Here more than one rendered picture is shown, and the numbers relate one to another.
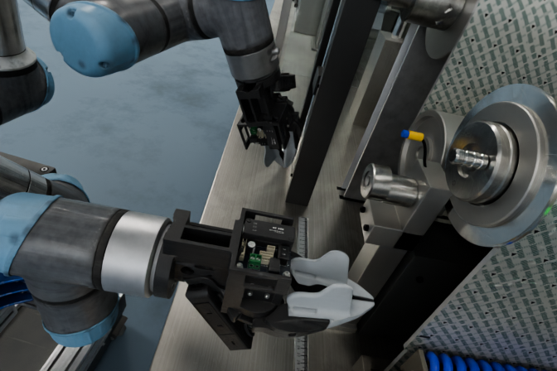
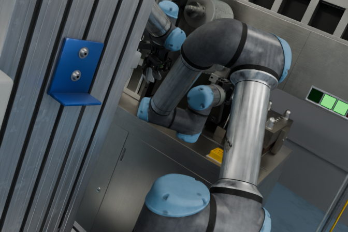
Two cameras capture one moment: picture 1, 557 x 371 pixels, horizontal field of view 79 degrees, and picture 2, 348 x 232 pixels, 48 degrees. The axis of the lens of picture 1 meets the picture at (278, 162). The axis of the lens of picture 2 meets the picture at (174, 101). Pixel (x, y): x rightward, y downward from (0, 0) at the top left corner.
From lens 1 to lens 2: 134 cm
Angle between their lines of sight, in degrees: 58
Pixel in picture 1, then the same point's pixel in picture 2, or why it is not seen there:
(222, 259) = (229, 86)
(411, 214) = (227, 72)
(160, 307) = not seen: outside the picture
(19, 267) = (212, 101)
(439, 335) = not seen: hidden behind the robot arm
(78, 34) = (182, 38)
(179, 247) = (226, 85)
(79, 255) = (218, 93)
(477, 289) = not seen: hidden behind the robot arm
